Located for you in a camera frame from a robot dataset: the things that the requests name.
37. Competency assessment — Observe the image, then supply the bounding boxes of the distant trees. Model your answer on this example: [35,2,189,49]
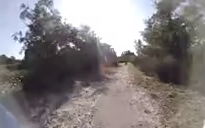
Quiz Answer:
[117,49,136,64]

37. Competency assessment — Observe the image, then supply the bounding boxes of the large dark bushy trees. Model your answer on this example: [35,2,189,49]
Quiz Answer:
[11,0,120,95]

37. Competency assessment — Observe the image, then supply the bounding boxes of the pale dirt path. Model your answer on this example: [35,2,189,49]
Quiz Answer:
[89,63,152,128]

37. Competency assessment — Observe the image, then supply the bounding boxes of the dry grass verge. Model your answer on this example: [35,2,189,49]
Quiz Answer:
[0,63,122,128]
[126,62,205,128]

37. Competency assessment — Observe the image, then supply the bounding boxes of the group of trees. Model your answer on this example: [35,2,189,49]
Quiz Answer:
[133,0,205,86]

